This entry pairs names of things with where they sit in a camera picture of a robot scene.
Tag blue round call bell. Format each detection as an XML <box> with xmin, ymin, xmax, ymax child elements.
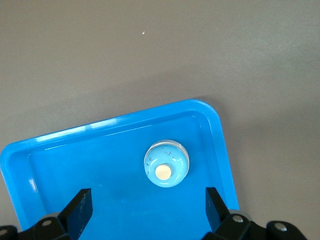
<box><xmin>143</xmin><ymin>140</ymin><xmax>190</xmax><ymax>188</ymax></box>

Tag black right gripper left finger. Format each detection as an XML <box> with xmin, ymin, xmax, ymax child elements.
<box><xmin>0</xmin><ymin>188</ymin><xmax>94</xmax><ymax>240</ymax></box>

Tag blue plastic tray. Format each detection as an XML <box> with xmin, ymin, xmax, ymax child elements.
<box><xmin>0</xmin><ymin>99</ymin><xmax>241</xmax><ymax>240</ymax></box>

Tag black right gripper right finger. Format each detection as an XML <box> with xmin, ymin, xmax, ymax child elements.
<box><xmin>199</xmin><ymin>186</ymin><xmax>307</xmax><ymax>240</ymax></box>

